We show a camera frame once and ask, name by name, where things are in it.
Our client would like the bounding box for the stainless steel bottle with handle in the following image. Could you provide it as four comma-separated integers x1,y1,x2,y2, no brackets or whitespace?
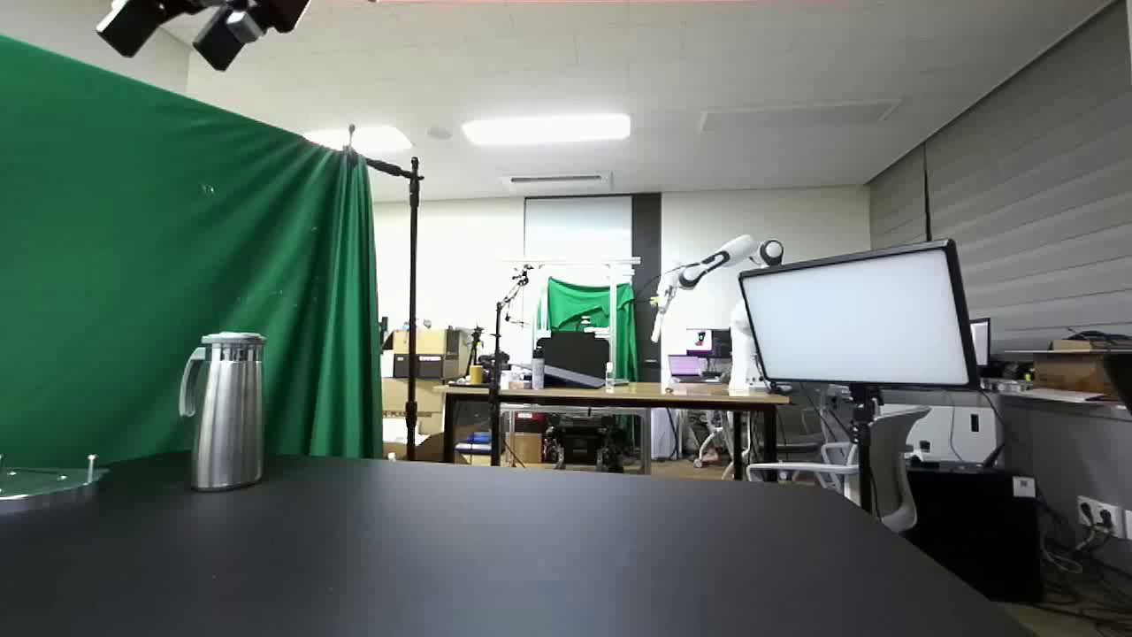
177,328,269,494

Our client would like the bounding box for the large green backdrop cloth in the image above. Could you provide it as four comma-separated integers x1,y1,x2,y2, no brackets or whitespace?
0,31,386,471

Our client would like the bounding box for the oblong ceiling light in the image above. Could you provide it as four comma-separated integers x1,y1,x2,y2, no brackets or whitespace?
459,110,633,151

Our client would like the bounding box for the black backdrop stand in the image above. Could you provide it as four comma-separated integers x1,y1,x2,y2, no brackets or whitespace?
346,120,425,462

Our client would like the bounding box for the ceiling air vent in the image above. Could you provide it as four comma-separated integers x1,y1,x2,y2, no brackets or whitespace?
506,170,613,193

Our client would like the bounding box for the brown cardboard boxes stack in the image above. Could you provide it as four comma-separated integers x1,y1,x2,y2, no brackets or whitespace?
386,321,476,383

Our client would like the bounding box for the small green backdrop cloth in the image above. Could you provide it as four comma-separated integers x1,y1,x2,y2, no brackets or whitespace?
538,274,644,383

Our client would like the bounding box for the small black background monitor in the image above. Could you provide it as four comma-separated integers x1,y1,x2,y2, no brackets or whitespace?
531,328,613,389

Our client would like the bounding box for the wooden table with black legs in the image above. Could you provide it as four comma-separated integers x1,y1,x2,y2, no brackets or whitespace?
436,380,793,482

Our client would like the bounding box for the laptop with purple screen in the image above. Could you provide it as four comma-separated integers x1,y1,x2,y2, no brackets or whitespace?
663,351,714,387

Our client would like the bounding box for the black monitor stand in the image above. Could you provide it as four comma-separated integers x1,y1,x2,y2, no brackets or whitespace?
809,383,933,517

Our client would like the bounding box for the white office chair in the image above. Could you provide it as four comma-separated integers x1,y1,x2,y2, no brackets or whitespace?
742,402,933,538

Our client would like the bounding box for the gray window blind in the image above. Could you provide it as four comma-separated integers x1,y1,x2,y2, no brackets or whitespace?
868,2,1132,358

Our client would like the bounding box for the black computer tower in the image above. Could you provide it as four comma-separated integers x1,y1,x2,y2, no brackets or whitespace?
901,459,1048,610

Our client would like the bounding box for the white wall power outlet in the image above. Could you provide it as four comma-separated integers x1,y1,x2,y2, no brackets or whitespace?
1075,491,1127,538

